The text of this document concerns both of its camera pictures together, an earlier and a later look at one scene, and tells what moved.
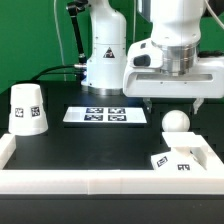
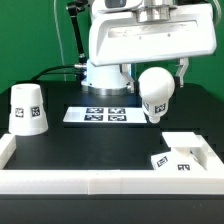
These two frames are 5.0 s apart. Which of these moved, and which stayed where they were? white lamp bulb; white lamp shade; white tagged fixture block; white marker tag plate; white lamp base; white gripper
Moved: white lamp bulb; white gripper
Stayed: white marker tag plate; white lamp base; white lamp shade; white tagged fixture block
